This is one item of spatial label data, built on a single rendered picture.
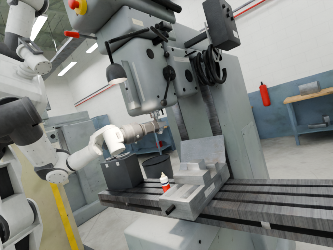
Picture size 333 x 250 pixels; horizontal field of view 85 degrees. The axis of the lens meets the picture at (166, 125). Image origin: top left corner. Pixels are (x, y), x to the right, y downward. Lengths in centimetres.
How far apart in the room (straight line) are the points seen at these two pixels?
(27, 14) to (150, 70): 62
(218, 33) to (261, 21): 415
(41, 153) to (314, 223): 88
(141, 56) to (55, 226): 211
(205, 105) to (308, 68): 388
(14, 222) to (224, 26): 125
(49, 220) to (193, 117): 190
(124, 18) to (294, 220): 88
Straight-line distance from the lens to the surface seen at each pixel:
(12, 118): 72
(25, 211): 113
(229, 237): 111
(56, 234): 254
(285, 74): 488
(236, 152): 115
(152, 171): 277
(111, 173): 124
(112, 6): 85
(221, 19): 96
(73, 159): 86
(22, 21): 113
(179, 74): 94
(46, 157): 83
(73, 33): 91
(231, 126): 112
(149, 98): 78
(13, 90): 83
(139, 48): 82
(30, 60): 85
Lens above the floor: 128
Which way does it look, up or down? 3 degrees down
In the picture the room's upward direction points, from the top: 16 degrees counter-clockwise
